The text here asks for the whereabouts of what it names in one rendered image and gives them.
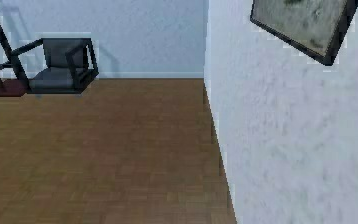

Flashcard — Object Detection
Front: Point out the black armchair with grey seat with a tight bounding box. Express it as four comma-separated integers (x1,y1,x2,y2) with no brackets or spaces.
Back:
10,37,100,95

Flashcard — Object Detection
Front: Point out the dark red floor cloth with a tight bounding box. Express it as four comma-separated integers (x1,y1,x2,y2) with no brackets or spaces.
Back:
0,78,30,98

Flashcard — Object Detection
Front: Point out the black framed wall picture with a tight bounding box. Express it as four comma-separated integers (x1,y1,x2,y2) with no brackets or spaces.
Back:
249,0,358,66

